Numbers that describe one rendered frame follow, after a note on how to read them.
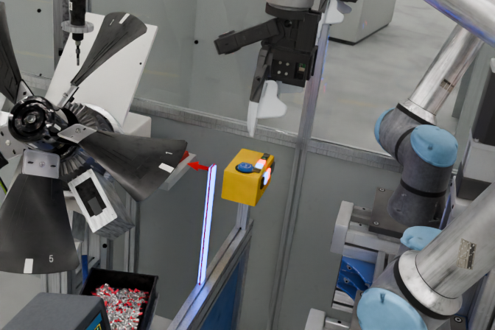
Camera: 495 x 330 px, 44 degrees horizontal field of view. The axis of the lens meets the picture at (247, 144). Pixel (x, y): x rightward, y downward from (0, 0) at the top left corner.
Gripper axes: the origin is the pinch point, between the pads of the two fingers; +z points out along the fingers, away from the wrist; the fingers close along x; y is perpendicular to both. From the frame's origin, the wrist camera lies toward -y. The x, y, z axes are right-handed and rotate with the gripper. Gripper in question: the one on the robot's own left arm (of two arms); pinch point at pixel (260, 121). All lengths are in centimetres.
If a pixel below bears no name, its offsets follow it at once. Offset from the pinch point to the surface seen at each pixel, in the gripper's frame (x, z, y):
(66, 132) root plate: 23, 24, -52
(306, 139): 95, 43, -6
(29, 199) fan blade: 12, 37, -55
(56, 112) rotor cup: 23, 19, -55
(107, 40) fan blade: 39, 4, -51
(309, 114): 95, 34, -7
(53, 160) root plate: 22, 32, -56
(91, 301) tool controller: -33.7, 17.6, -12.2
